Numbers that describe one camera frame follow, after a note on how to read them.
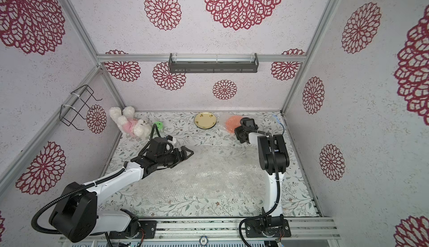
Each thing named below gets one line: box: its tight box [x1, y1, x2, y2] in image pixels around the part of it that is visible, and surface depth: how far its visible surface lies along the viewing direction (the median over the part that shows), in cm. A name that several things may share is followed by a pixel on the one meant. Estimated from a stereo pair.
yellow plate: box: [193, 111, 217, 130], surface depth 116 cm
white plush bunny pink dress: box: [108, 106, 152, 139], surface depth 102 cm
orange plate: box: [225, 115, 242, 134], surface depth 115 cm
